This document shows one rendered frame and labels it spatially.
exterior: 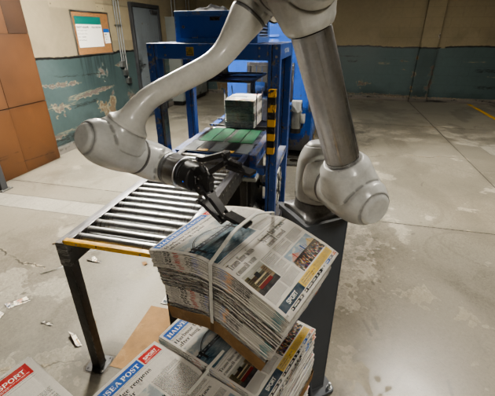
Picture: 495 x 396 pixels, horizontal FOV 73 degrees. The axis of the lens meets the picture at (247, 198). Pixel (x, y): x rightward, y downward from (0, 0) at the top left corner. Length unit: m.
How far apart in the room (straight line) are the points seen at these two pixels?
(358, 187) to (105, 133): 0.68
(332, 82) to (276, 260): 0.46
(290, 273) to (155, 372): 0.44
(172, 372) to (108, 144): 0.59
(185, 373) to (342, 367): 1.24
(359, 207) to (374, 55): 8.94
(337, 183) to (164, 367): 0.69
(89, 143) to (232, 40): 0.44
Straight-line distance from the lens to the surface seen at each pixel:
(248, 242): 0.85
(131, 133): 0.85
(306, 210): 1.25
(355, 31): 9.81
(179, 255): 0.85
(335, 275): 1.46
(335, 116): 0.93
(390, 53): 9.89
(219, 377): 0.98
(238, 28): 0.96
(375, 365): 2.15
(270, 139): 2.42
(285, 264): 0.83
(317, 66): 0.88
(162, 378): 0.99
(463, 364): 2.35
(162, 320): 2.30
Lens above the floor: 1.62
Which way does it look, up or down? 26 degrees down
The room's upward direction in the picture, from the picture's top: straight up
